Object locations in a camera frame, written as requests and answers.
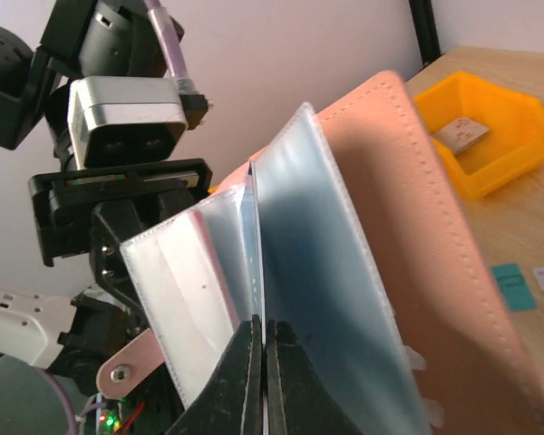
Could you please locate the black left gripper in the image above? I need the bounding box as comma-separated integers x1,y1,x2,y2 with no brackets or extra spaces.
26,157,214,363

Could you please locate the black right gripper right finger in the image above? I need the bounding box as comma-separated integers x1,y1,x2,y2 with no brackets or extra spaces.
266,320,361,435

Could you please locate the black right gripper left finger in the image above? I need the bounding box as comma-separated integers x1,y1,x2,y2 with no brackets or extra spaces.
167,314,264,435

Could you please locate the pink card holder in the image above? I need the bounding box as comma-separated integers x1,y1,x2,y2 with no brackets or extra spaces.
97,72,544,434

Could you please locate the teal credit card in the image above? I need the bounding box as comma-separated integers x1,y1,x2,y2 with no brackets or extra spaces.
491,263,537,312

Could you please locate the yellow bin top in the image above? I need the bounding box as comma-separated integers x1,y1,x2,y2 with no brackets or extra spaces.
414,71,544,201

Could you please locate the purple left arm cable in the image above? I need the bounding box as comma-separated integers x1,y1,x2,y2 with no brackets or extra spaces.
142,0,209,132

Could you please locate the black left frame post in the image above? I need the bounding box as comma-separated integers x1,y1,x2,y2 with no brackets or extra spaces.
408,0,442,67

